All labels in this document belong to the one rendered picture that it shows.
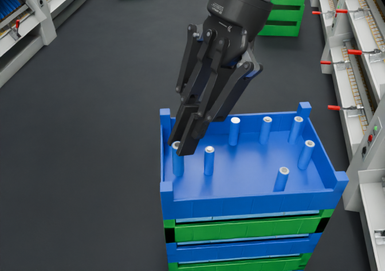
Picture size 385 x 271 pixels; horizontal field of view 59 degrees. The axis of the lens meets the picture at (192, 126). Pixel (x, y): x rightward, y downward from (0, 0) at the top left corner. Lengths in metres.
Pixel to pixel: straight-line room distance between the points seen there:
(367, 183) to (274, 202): 0.44
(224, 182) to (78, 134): 0.73
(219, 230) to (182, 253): 0.11
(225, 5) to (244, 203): 0.32
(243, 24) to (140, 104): 0.95
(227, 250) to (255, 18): 0.46
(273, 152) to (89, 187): 0.59
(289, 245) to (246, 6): 0.49
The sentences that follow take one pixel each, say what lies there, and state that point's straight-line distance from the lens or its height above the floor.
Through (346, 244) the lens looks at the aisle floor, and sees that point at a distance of 1.02.
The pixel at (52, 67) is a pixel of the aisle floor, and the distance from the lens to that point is 1.64.
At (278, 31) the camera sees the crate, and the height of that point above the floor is 0.02.
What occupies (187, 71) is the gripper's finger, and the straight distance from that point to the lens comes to 0.48.
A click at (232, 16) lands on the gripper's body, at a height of 0.66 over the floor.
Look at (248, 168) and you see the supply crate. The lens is 0.66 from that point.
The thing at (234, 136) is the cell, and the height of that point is 0.35.
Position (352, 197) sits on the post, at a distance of 1.03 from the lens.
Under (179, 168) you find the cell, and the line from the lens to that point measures 0.53.
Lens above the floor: 0.83
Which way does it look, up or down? 43 degrees down
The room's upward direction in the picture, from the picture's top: straight up
